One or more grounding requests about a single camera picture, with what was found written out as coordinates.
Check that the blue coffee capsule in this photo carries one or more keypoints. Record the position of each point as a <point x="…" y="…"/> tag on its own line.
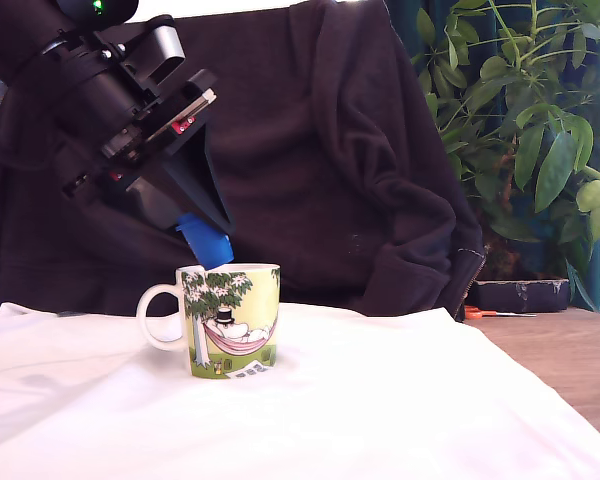
<point x="215" y="250"/>

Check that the green illustrated coffee mug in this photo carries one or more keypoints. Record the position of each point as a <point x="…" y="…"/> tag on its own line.
<point x="235" y="325"/>

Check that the dark draped jacket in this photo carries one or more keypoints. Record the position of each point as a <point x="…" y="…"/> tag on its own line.
<point x="305" y="150"/>

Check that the white cloth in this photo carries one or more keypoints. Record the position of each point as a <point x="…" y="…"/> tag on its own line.
<point x="330" y="410"/>

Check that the green leafy houseplant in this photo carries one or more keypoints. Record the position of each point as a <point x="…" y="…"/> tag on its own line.
<point x="530" y="150"/>

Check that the dark rectangular planter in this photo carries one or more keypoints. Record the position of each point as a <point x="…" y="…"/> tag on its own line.
<point x="520" y="296"/>

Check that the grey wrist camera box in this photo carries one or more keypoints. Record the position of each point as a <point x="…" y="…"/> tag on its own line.
<point x="167" y="47"/>

